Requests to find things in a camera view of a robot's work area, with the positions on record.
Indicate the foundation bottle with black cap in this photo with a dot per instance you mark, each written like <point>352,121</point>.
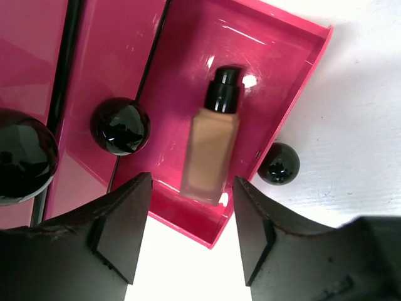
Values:
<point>211,140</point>

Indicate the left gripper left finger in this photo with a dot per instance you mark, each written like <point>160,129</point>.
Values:
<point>89,253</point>

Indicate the black drawer organizer box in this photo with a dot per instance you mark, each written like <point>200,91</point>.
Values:
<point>62,94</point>

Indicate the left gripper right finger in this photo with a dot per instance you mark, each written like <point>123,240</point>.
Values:
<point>286,256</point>

